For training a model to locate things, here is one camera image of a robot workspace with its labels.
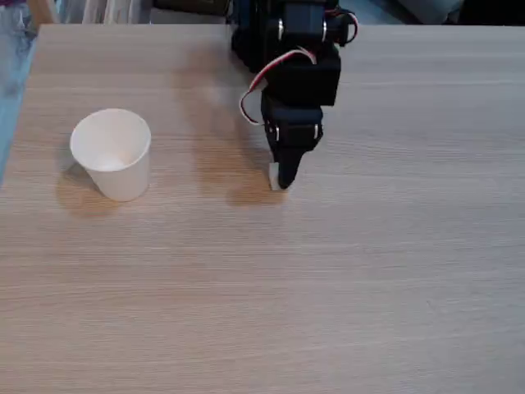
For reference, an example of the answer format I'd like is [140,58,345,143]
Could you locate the white cube block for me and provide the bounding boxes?
[268,161,289,191]

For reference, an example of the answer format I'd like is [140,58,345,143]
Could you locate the white paper cup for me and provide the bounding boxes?
[68,108,152,203]

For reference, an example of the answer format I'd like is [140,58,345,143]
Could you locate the dark box behind table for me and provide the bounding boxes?
[153,0,231,16]

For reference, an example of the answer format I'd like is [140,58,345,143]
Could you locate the grey upholstered furniture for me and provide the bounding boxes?
[359,0,460,25]

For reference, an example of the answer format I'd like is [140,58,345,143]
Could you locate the white curtain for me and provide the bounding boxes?
[61,0,153,25]

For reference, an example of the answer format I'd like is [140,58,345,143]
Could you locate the black furniture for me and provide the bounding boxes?
[455,0,525,26]

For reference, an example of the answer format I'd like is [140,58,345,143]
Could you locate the wooden post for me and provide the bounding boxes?
[26,0,57,26]

